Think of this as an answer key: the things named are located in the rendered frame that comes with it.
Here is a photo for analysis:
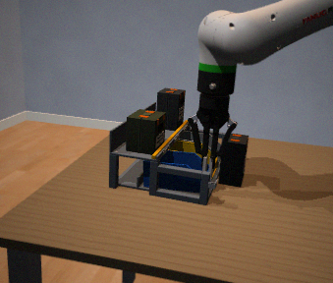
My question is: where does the dark grey metal shelf rack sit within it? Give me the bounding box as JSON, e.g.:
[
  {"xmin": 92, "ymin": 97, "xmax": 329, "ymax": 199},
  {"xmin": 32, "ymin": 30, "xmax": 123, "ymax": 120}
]
[{"xmin": 109, "ymin": 120, "xmax": 220, "ymax": 205}]

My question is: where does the yellow open bin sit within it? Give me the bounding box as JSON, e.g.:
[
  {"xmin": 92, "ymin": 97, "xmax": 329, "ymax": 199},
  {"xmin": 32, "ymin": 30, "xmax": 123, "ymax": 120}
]
[{"xmin": 169, "ymin": 141, "xmax": 217, "ymax": 178}]

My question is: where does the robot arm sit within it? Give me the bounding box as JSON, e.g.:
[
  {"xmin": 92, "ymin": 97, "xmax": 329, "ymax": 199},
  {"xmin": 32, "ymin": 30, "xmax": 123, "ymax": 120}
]
[{"xmin": 197, "ymin": 0, "xmax": 333, "ymax": 97}]

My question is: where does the blue bin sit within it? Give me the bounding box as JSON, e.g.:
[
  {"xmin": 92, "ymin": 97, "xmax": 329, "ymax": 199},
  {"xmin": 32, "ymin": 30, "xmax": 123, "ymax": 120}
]
[{"xmin": 143, "ymin": 150, "xmax": 202, "ymax": 194}]

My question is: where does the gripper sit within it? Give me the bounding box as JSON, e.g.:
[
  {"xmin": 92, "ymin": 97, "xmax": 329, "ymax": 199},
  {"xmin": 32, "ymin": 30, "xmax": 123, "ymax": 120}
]
[{"xmin": 188, "ymin": 93, "xmax": 238, "ymax": 182}]

